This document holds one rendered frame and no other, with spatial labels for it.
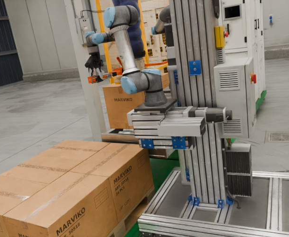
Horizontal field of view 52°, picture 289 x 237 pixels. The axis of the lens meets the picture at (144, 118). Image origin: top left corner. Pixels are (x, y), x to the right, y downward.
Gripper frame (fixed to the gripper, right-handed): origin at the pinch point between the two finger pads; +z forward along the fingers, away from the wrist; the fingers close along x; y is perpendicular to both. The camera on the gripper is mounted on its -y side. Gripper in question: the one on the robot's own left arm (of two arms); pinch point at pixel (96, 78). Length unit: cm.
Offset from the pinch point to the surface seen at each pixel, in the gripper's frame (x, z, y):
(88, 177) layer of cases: -5, 66, -35
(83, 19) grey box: 90, -52, 106
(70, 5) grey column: 103, -69, 103
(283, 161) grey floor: -122, 118, 128
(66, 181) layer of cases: 8, 67, -45
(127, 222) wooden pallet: -17, 118, -13
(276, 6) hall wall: -35, -49, 919
